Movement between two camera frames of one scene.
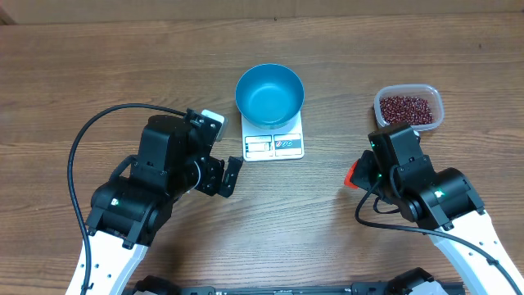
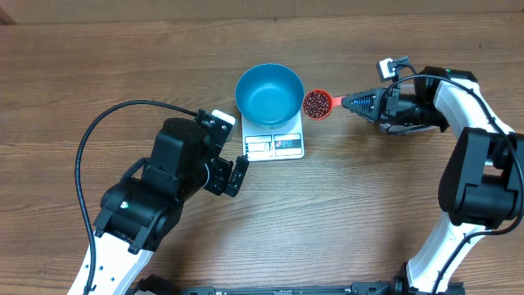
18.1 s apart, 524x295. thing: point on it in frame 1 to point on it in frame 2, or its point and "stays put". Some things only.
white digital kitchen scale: x=282 y=142 stays put
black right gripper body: x=371 y=179 to x=390 y=104
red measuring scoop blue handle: x=347 y=179 to x=318 y=103
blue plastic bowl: x=269 y=96 stays put
